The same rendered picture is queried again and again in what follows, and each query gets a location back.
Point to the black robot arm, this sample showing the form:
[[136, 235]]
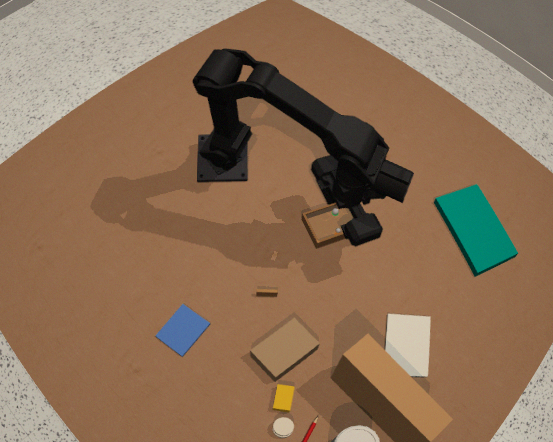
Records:
[[348, 139]]

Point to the blue flat rectangular pad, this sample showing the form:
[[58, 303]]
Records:
[[182, 330]]

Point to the yellow rectangular block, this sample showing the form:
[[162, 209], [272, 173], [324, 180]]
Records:
[[283, 398]]

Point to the wooden ball tray with clear cover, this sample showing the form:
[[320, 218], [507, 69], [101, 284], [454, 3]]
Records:
[[324, 224]]

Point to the tan flat rectangular box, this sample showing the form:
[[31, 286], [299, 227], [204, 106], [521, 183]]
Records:
[[284, 349]]

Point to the teal flat rectangular block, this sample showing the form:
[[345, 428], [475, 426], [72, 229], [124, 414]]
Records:
[[476, 229]]

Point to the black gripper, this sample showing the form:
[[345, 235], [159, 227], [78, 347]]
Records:
[[363, 227]]

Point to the brown rectangular block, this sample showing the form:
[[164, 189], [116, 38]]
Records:
[[388, 394]]

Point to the grey mug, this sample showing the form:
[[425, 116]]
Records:
[[357, 434]]

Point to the red pencil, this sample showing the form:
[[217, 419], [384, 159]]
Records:
[[310, 430]]

